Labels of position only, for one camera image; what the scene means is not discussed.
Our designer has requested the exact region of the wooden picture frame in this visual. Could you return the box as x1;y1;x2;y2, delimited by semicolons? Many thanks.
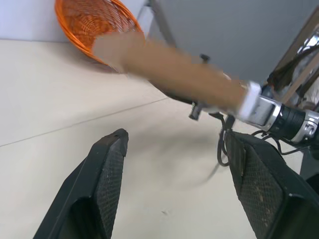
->
92;31;251;112

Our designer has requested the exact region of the grey partition panel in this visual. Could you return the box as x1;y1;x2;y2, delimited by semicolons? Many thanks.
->
143;0;319;84

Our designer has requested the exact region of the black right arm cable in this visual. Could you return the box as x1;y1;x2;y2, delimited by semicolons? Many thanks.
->
216;116;311;168

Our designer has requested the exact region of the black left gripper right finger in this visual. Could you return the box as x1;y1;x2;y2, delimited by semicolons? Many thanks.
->
223;131;319;239

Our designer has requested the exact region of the orange wicker basket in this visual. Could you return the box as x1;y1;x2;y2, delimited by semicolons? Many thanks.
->
54;0;146;73

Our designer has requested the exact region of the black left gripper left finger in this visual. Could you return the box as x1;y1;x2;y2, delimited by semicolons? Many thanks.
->
32;128;130;239

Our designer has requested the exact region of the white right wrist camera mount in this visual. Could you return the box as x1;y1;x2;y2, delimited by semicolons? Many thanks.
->
238;80;284;128

